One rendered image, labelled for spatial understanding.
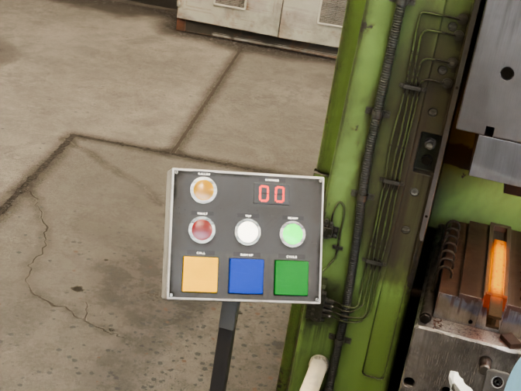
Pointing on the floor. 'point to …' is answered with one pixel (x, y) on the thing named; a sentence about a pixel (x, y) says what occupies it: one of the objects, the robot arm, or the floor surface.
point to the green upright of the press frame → (392, 284)
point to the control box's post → (224, 345)
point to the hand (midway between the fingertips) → (490, 378)
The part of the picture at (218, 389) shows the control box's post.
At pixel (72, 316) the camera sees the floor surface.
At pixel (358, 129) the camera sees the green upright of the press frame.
